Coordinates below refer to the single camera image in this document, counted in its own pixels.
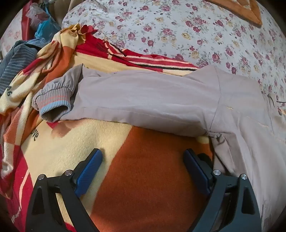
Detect floral quilt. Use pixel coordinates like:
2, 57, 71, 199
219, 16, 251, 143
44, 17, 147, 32
61, 1, 285, 102

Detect blue plastic bag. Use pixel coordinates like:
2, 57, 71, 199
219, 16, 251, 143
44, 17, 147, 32
35, 17, 61, 41

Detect orange red cream blanket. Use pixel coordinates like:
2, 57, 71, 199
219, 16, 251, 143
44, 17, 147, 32
1, 25, 212, 231

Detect orange checkered cushion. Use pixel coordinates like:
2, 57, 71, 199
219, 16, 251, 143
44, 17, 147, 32
209, 0, 262, 27

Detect grey striped garment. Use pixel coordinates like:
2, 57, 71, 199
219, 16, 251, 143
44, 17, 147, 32
1, 38, 48, 95

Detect beige jacket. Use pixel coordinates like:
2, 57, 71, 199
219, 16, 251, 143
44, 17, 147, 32
32, 64, 285, 231

